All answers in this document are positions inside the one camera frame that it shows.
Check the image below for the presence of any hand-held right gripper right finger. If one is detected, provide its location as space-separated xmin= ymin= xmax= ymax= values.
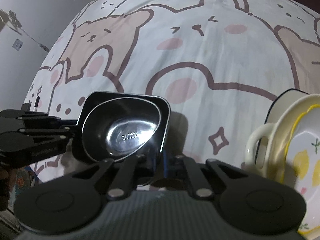
xmin=162 ymin=154 xmax=253 ymax=200

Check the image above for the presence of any white plate with black rim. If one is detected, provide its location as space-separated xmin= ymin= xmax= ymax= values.
xmin=265 ymin=88 xmax=312 ymax=140

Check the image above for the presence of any black square dish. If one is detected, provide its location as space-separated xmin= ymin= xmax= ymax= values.
xmin=72 ymin=91 xmax=172 ymax=187

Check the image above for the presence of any cream bowl with handle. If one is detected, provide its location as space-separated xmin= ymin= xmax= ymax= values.
xmin=245 ymin=94 xmax=320 ymax=184

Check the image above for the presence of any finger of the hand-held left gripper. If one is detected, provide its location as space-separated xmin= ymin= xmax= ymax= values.
xmin=0 ymin=109 xmax=62 ymax=130
xmin=0 ymin=125 xmax=78 ymax=155

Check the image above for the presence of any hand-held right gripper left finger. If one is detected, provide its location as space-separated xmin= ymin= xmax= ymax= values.
xmin=71 ymin=154 xmax=155 ymax=201

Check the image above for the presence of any stainless steel bowl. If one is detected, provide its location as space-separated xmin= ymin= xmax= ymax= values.
xmin=81 ymin=97 xmax=162 ymax=163

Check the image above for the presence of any lemon print bowl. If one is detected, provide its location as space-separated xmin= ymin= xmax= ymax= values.
xmin=284 ymin=104 xmax=320 ymax=235

